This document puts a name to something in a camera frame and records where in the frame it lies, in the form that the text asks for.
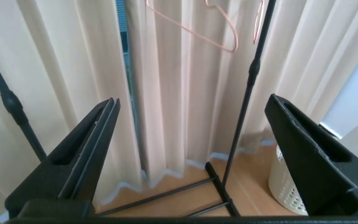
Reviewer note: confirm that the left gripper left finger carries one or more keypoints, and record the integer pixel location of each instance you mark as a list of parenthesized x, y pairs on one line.
[(51, 183)]

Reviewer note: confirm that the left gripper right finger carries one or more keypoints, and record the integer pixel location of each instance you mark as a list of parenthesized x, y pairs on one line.
[(315, 174)]

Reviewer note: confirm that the pink clothes hanger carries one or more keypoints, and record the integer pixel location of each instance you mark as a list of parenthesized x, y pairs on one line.
[(254, 35), (236, 39)]

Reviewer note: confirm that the white laundry basket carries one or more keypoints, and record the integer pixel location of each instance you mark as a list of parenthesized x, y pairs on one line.
[(286, 189)]

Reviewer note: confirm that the black clothes rack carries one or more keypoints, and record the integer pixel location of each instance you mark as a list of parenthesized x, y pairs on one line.
[(253, 71)]

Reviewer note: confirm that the beige curtain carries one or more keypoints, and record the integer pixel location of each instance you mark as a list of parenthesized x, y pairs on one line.
[(182, 93), (57, 62)]

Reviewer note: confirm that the window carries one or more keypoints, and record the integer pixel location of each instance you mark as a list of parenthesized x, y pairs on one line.
[(123, 37)]

